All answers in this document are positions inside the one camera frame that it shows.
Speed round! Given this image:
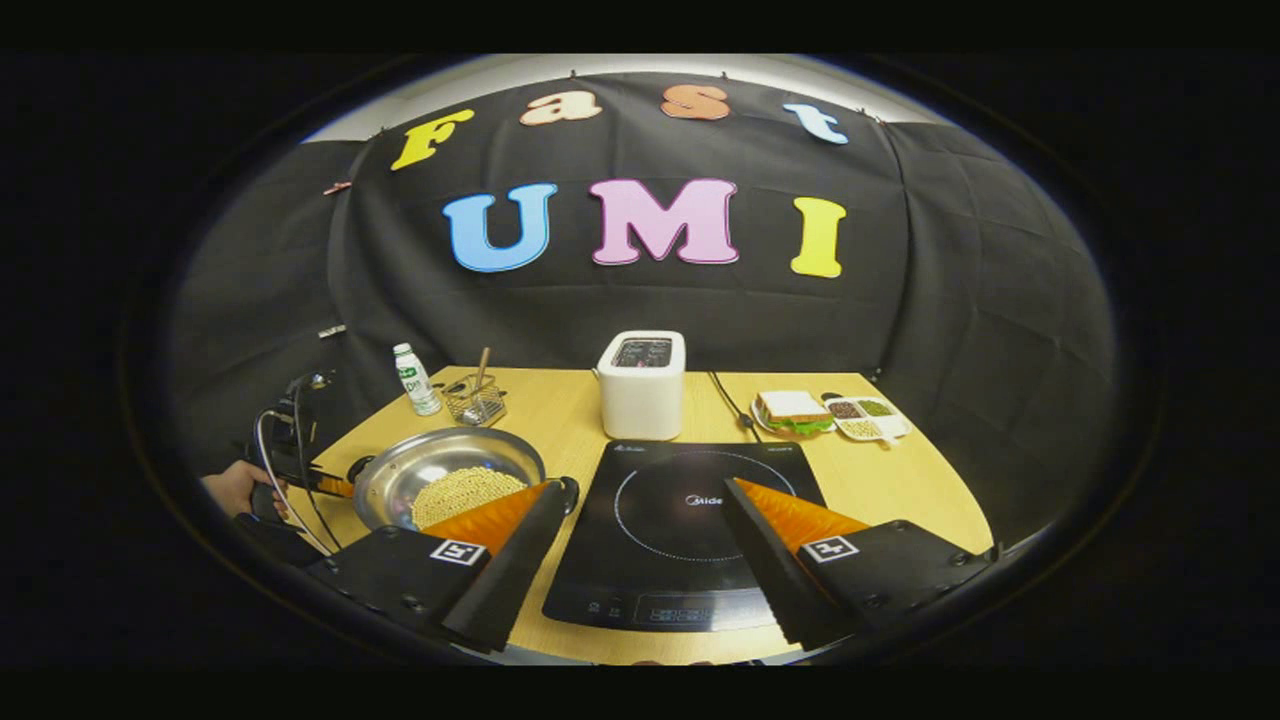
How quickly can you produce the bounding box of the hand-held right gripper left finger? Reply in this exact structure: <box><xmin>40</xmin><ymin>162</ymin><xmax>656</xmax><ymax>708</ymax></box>
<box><xmin>305</xmin><ymin>478</ymin><xmax>581</xmax><ymax>656</ymax></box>

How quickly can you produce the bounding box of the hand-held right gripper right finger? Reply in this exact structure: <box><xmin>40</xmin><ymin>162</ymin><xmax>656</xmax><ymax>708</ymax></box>
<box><xmin>722</xmin><ymin>478</ymin><xmax>1001</xmax><ymax>651</ymax></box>

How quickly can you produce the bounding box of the steel pot with black handles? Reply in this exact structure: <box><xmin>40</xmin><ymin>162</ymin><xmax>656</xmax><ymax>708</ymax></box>
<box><xmin>347</xmin><ymin>427</ymin><xmax>581</xmax><ymax>531</ymax></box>

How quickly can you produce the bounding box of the pile of yellow beans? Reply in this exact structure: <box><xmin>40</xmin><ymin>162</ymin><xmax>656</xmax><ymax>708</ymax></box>
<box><xmin>412</xmin><ymin>467</ymin><xmax>529</xmax><ymax>529</ymax></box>

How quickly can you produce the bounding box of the black induction cooktop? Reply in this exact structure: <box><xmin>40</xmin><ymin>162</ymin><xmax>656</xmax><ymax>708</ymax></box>
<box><xmin>542</xmin><ymin>440</ymin><xmax>827</xmax><ymax>633</ymax></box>

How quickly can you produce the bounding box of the white bottle with green label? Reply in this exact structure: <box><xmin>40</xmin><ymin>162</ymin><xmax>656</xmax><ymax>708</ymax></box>
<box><xmin>393</xmin><ymin>343</ymin><xmax>442</xmax><ymax>417</ymax></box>

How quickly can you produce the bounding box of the sandwich with lettuce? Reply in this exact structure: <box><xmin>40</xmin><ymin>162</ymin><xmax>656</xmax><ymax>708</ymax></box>
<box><xmin>755</xmin><ymin>390</ymin><xmax>836</xmax><ymax>436</ymax></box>

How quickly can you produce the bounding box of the white divided dish of beans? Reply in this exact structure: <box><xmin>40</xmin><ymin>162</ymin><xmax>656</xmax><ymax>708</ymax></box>
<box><xmin>822</xmin><ymin>393</ymin><xmax>913</xmax><ymax>446</ymax></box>

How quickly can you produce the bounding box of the white toaster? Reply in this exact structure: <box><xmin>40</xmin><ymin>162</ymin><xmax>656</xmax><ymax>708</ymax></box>
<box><xmin>592</xmin><ymin>330</ymin><xmax>687</xmax><ymax>441</ymax></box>

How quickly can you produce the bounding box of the black backdrop cloth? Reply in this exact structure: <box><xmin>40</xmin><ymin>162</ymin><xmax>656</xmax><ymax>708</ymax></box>
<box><xmin>170</xmin><ymin>70</ymin><xmax>1116</xmax><ymax>546</ymax></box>

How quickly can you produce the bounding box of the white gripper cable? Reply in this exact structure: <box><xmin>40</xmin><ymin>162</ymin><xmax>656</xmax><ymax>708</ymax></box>
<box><xmin>255</xmin><ymin>408</ymin><xmax>336</xmax><ymax>556</ymax></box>

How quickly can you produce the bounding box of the wire basket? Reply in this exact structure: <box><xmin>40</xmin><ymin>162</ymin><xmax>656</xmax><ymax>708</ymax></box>
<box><xmin>440</xmin><ymin>373</ymin><xmax>507</xmax><ymax>428</ymax></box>

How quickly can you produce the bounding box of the black power cable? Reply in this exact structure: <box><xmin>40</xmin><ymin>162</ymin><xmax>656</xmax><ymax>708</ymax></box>
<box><xmin>708</xmin><ymin>370</ymin><xmax>763</xmax><ymax>443</ymax></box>

